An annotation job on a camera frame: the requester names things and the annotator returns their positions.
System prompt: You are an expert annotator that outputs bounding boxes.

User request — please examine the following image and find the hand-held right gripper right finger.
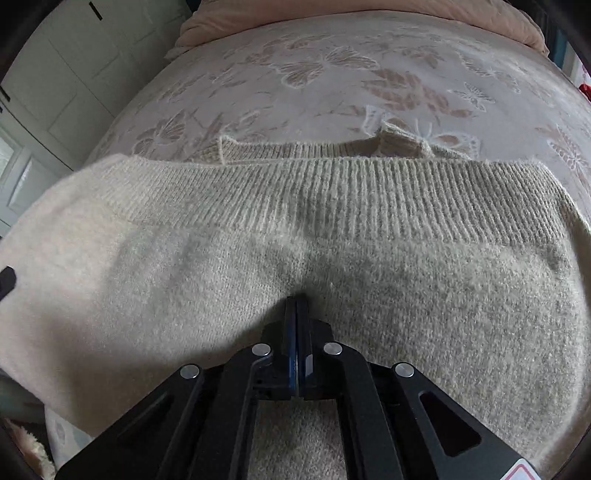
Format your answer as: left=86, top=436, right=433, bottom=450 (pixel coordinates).
left=298, top=295, right=555, bottom=480

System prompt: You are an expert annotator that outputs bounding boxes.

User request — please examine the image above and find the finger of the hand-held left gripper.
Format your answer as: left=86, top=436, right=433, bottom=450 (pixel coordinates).
left=0, top=265, right=18, bottom=303

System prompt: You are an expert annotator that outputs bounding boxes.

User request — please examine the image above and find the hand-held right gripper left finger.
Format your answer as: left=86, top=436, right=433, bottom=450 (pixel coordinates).
left=55, top=295, right=299, bottom=480

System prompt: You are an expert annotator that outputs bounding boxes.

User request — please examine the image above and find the beige sweater with black hearts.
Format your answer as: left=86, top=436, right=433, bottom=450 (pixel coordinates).
left=0, top=124, right=591, bottom=480

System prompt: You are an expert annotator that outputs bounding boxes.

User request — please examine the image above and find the pink fluffy rug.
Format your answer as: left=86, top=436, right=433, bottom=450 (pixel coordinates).
left=4, top=415, right=56, bottom=480

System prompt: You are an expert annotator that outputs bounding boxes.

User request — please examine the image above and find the white wardrobe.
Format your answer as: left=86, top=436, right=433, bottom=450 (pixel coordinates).
left=0, top=0, right=195, bottom=232

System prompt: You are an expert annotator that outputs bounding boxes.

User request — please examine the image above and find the butterfly printed blanket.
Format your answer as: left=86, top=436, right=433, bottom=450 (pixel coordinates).
left=85, top=18, right=591, bottom=195

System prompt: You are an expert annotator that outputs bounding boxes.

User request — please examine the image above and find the pink duvet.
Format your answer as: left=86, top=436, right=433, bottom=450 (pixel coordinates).
left=178, top=0, right=550, bottom=58

